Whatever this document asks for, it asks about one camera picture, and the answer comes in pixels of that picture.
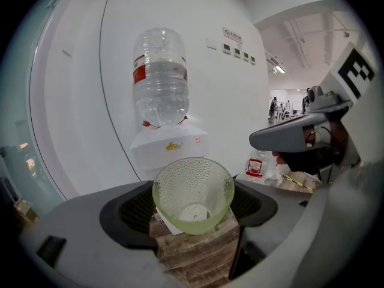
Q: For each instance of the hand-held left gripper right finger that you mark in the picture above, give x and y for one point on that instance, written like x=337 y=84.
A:
x=300 y=220

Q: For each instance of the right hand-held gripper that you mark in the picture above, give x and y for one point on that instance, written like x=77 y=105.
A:
x=348 y=70

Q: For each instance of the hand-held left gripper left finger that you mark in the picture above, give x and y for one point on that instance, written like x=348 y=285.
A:
x=84 y=220

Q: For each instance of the white water dispenser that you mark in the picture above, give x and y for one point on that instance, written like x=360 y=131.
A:
x=156 y=151

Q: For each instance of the green textured glass cup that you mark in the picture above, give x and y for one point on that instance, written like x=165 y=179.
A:
x=192 y=184

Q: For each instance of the clear water jug left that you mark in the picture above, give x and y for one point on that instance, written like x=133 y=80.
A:
x=268 y=166

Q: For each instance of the large clear water bottle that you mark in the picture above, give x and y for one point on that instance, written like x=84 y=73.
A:
x=160 y=79

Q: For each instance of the person's right hand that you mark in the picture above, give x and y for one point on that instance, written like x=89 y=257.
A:
x=312 y=160

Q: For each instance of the brown cardboard box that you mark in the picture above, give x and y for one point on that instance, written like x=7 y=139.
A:
x=27 y=211

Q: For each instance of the ceiling tube light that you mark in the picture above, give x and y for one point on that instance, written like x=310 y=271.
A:
x=279 y=69

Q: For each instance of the frosted glass partition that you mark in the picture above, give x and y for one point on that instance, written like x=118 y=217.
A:
x=18 y=115

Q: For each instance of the grey gripper camera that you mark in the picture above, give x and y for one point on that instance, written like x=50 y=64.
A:
x=322 y=99

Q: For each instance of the wall thermostat panel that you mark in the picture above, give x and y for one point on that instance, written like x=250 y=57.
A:
x=226 y=48
x=237 y=52
x=253 y=60
x=245 y=56

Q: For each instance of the white wall sign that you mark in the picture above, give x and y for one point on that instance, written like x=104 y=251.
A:
x=232 y=35

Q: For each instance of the white wall switch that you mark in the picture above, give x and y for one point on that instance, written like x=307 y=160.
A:
x=211 y=43

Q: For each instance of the ceiling security camera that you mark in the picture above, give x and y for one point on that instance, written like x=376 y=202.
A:
x=346 y=34

